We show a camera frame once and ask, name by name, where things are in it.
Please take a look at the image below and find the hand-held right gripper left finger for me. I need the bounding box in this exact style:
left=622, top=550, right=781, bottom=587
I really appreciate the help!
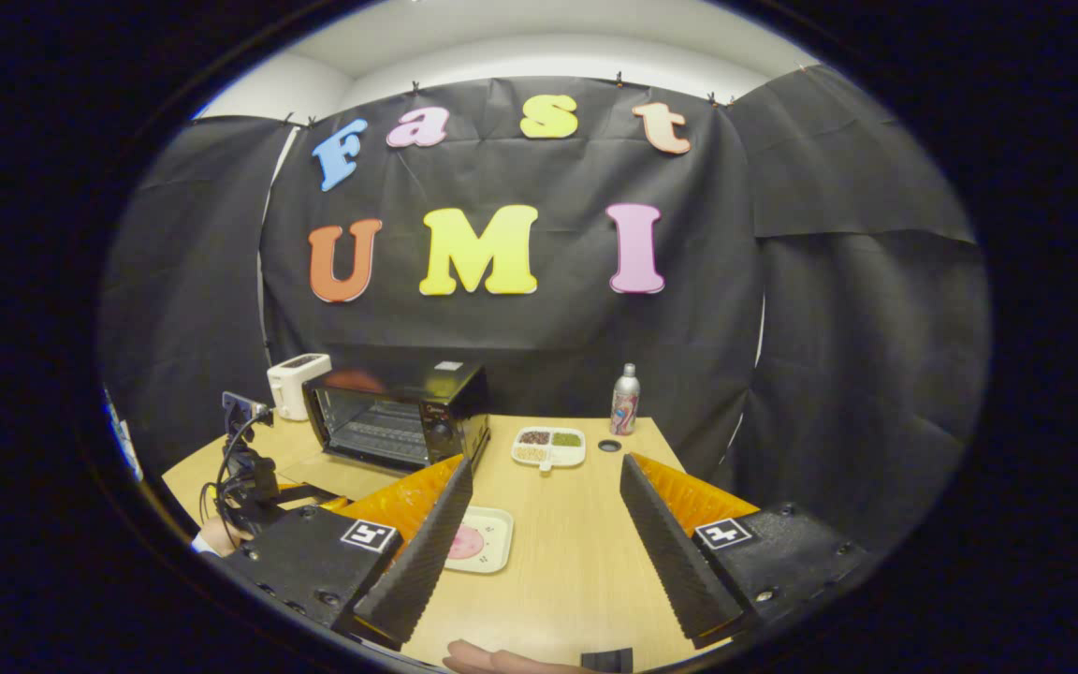
left=219, top=455, right=474, bottom=652

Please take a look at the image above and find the white toaster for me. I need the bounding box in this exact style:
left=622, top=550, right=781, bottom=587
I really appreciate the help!
left=267, top=353, right=333, bottom=422

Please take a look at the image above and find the silver printed bottle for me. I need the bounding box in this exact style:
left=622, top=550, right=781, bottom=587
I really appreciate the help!
left=610, top=363, right=642, bottom=437

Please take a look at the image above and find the pink round meat slice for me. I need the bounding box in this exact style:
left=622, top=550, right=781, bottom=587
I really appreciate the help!
left=446, top=524, right=487, bottom=561

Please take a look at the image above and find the cream square plate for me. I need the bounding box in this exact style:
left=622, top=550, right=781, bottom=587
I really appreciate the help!
left=444, top=505, right=515, bottom=575

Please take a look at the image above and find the black backdrop cloth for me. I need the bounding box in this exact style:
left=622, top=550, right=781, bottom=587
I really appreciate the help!
left=99, top=66, right=994, bottom=553

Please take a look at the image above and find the black electric oven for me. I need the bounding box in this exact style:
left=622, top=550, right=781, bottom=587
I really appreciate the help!
left=282, top=360, right=492, bottom=499

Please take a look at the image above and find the white divided snack plate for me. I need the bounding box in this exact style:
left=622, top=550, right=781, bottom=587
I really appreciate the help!
left=511, top=426, right=588, bottom=473

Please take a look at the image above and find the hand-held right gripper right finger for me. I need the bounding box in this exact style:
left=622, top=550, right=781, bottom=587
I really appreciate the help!
left=619, top=453, right=874, bottom=651

